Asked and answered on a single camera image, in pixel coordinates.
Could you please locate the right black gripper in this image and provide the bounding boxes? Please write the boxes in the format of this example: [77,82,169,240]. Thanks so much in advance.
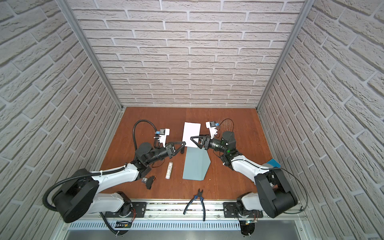
[193,134,229,155]

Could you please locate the pink white letter card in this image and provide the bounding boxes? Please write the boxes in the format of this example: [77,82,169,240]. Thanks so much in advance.
[182,122,201,148]

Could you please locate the white glue stick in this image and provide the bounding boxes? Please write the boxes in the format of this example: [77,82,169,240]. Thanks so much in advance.
[165,162,173,180]

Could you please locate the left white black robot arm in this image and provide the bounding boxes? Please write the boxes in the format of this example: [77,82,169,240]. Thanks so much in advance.
[42,129,186,223]

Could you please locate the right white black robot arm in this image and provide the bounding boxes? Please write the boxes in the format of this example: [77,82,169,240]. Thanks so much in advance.
[190,121,307,218]

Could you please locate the small black clip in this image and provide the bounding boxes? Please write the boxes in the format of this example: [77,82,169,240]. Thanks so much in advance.
[142,176,156,190]

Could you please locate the blue black pliers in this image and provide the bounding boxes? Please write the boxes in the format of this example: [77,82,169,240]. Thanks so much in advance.
[183,188,207,222]

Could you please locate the grey blue work glove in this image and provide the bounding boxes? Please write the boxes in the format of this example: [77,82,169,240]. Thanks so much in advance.
[262,159,281,168]

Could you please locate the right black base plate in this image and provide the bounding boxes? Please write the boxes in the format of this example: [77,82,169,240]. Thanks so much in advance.
[223,202,264,219]

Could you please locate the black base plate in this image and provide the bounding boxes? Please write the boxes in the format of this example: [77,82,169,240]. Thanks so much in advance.
[223,202,264,219]
[104,202,147,218]

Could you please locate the aluminium frame rail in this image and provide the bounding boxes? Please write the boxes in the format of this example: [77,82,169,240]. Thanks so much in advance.
[63,192,307,223]

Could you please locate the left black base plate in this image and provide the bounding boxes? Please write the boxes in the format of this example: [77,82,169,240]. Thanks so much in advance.
[104,202,147,218]

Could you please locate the white slotted cable duct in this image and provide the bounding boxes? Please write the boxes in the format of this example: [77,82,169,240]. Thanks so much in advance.
[69,220,241,231]

